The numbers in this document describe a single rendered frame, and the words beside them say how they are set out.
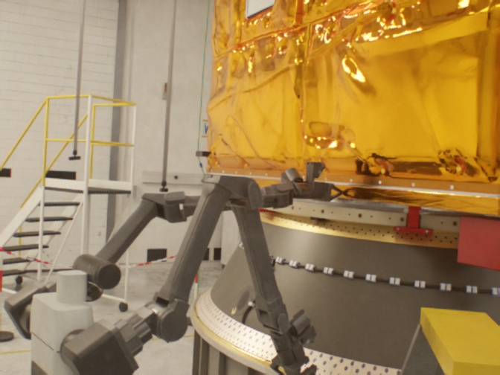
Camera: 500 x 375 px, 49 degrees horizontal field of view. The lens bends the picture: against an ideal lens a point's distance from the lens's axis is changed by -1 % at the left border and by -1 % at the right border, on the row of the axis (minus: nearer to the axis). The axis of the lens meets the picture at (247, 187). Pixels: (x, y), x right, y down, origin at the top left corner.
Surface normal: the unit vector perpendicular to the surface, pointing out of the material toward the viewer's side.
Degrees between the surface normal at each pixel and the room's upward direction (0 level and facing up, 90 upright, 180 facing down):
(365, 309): 62
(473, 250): 90
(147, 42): 90
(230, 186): 90
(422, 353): 93
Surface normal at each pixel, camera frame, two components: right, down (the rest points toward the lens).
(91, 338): -0.33, -0.88
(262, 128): -0.83, -0.11
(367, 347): -0.40, -0.47
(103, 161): 0.48, 0.06
